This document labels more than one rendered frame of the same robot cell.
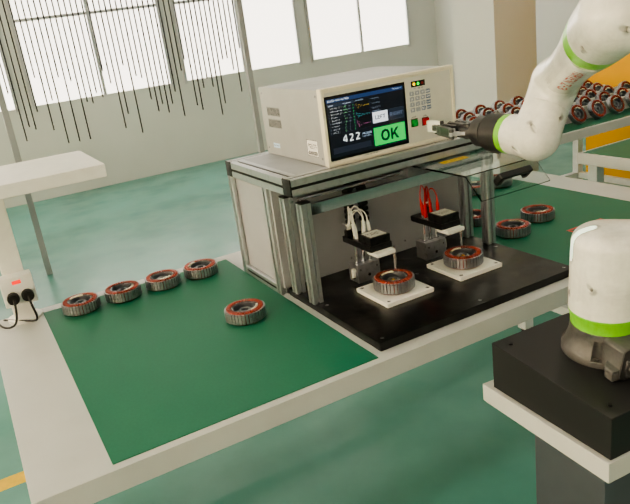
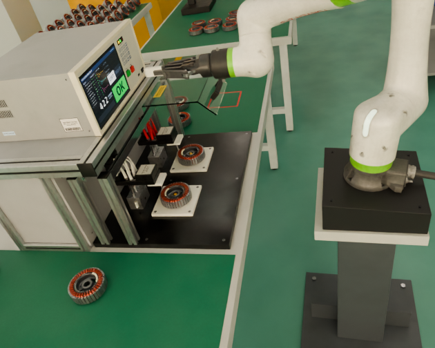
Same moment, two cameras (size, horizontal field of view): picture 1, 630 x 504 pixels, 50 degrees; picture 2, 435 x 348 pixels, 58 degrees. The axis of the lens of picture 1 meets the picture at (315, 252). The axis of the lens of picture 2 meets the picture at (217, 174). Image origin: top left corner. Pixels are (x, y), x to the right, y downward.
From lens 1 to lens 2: 0.93 m
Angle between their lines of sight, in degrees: 43
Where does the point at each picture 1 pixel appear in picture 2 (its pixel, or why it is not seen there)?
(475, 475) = not seen: hidden behind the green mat
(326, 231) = (96, 184)
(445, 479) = not seen: hidden behind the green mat
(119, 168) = not seen: outside the picture
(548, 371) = (371, 205)
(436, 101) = (132, 50)
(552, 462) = (353, 248)
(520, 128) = (255, 57)
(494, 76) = (5, 13)
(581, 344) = (373, 180)
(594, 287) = (387, 146)
